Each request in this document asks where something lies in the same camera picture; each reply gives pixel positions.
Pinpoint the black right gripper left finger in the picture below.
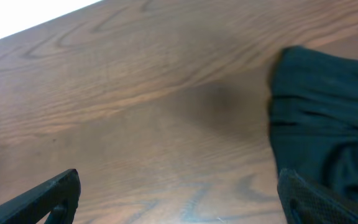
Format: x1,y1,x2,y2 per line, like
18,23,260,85
0,169,81,224

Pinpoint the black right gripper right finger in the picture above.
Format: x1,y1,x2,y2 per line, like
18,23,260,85
277,169,358,224

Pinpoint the black garment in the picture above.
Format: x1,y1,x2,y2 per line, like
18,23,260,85
269,46,358,203

